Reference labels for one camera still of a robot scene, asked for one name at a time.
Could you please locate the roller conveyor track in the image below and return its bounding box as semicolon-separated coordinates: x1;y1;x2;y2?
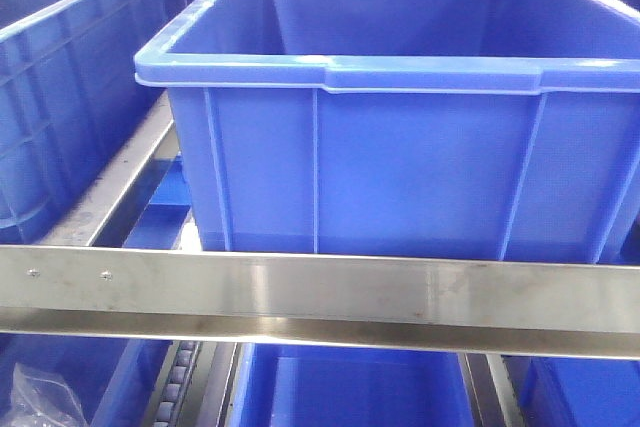
152;340;201;427

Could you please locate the steel side rail left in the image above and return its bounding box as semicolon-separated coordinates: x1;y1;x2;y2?
40;93;179;247

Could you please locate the stainless steel shelf rail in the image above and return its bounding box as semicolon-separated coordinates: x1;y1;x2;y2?
1;246;639;359

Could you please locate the blue plastic bin left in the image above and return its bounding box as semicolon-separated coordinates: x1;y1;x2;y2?
1;0;167;244

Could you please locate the blue lower bin left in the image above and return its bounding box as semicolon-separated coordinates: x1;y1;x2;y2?
1;334;170;426

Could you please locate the blue plastic bin centre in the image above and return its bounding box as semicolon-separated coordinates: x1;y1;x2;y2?
135;0;639;264

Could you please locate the blue plastic bin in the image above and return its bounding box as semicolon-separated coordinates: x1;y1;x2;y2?
135;0;639;264
1;0;167;244

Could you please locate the blue lower bin right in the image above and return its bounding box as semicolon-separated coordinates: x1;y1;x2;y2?
504;356;639;426

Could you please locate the blue lower bin centre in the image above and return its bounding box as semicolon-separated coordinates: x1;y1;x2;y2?
227;344;474;426

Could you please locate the clear plastic bag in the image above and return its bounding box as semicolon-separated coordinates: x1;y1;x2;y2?
1;363;89;426

